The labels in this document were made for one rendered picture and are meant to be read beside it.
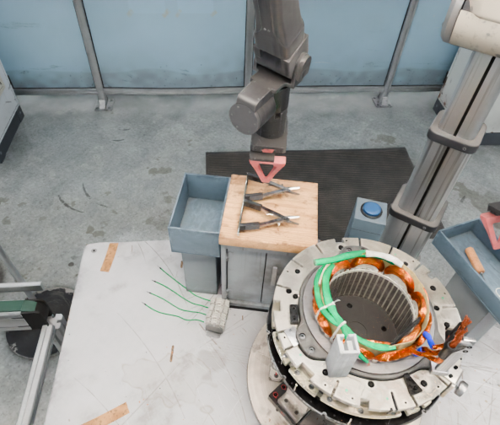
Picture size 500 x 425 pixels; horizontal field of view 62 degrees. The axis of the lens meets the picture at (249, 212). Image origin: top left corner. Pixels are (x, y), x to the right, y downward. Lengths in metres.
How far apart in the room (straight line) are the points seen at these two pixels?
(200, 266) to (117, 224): 1.37
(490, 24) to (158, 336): 0.93
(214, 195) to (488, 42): 0.63
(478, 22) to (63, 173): 2.30
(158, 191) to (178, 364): 1.56
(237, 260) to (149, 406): 0.36
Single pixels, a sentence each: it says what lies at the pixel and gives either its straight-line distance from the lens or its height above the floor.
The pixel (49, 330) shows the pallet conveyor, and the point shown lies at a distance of 1.25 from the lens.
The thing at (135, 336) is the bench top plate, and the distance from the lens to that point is 1.08.
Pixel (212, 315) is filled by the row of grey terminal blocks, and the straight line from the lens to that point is 1.04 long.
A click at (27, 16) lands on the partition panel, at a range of 3.00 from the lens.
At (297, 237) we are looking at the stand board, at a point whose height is 1.07.
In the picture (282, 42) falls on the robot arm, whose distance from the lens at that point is 0.65.
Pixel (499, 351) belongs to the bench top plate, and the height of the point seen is 0.78.
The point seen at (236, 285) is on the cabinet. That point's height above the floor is 0.88.
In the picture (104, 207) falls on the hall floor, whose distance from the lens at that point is 2.44.
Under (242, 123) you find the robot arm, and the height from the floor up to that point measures 1.32.
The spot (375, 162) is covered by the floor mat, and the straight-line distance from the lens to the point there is 2.76.
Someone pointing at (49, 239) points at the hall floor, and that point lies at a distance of 2.38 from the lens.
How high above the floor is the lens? 1.73
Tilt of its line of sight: 48 degrees down
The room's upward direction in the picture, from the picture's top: 3 degrees clockwise
